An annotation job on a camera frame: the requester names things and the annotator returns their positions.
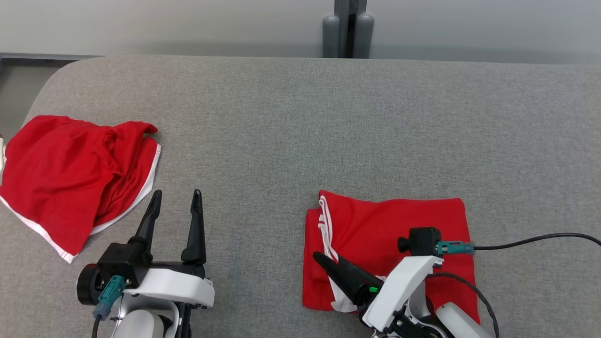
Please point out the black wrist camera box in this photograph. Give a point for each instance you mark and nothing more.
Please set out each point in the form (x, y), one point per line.
(422, 240)
(122, 260)

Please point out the white perforated plastic object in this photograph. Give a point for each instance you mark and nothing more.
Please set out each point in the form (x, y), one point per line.
(2, 155)

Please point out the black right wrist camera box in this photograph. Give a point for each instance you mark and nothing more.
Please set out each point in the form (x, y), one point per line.
(422, 240)

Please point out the grey cylinder post foot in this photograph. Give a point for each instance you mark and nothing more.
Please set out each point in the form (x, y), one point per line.
(364, 36)
(330, 37)

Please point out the grey partition post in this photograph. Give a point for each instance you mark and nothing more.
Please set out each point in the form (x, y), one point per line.
(347, 23)

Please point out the red shorts with white trim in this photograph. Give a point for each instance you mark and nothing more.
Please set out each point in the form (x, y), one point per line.
(61, 178)

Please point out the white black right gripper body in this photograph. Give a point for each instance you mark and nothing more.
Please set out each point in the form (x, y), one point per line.
(399, 291)

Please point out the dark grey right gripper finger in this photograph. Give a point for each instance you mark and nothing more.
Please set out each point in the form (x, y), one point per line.
(359, 272)
(345, 281)

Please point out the red Bulls jersey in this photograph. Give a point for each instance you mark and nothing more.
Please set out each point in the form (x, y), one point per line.
(371, 225)

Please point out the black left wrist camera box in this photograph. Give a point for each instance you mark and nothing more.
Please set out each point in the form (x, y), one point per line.
(122, 260)

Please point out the grey partition base rail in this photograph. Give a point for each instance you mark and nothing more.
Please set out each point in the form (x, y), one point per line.
(42, 57)

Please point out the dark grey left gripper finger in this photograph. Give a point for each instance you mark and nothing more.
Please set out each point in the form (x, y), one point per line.
(148, 225)
(196, 234)

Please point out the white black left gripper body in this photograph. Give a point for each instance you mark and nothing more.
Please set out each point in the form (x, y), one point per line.
(173, 286)

